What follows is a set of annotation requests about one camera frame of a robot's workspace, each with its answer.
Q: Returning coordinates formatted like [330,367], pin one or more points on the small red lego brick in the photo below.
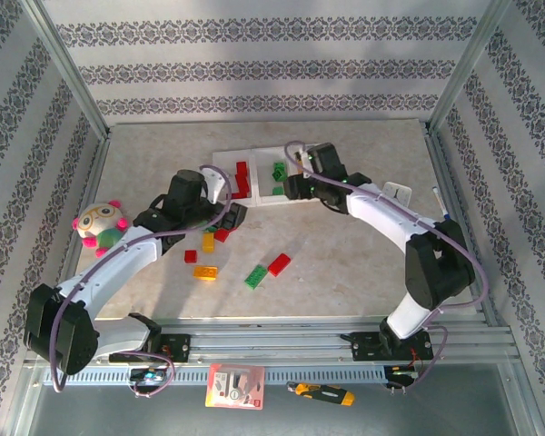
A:
[241,167]
[191,256]
[221,234]

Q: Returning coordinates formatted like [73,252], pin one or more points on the long red lego brick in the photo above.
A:
[244,184]

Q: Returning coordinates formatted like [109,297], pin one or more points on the large yellow lego brick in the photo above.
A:
[205,272]

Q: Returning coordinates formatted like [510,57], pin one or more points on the large green lego brick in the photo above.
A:
[255,276]

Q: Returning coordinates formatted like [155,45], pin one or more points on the large red lego brick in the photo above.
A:
[279,264]

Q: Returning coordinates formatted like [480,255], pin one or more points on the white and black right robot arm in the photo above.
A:
[381,213]

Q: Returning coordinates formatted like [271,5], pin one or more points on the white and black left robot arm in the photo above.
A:
[118,263]

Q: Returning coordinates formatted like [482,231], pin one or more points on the white square clock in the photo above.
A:
[399,191]

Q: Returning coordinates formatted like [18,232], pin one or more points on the plush doll with glasses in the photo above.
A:
[97,220]

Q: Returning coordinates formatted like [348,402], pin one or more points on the white marker with blue cap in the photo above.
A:
[438,195]

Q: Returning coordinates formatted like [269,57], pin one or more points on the pink blister pack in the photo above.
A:
[234,386]

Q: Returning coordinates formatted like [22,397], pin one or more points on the small electronics board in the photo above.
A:
[147,375]
[402,373]

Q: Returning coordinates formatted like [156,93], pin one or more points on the yellow and black screwdriver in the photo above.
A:
[322,393]

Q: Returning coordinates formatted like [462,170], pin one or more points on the aluminium side rail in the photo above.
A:
[93,181]
[440,159]

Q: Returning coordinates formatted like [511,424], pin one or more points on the aluminium mounting rail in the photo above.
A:
[263,345]

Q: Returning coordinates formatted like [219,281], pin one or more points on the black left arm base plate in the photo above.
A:
[177,347]

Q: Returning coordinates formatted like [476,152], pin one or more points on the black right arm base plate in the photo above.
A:
[361,347]

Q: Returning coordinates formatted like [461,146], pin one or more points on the aluminium corner post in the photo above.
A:
[466,68]
[66,68]

